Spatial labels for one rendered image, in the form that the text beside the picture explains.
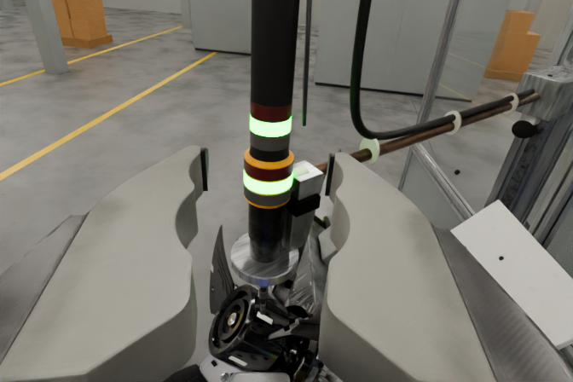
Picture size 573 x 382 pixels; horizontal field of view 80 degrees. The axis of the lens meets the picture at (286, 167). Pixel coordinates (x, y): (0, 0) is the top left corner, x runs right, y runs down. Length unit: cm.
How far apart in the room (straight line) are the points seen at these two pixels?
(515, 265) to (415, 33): 533
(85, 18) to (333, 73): 517
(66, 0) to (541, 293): 861
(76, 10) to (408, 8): 630
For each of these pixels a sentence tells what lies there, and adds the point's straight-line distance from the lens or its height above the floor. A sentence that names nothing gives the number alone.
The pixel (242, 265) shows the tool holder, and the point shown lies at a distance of 35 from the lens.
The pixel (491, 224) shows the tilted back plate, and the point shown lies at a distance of 74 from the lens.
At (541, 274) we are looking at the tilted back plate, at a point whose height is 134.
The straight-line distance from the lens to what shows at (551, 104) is 77.
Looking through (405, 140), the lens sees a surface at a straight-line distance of 44.
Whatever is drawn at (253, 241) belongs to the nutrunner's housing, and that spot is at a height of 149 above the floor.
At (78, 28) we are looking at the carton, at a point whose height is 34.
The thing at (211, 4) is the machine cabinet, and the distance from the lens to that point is 784.
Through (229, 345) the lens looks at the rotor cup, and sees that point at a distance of 58.
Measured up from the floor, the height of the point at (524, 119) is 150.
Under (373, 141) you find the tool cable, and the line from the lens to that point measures 39.
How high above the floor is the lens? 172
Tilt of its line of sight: 30 degrees down
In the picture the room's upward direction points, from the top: 4 degrees clockwise
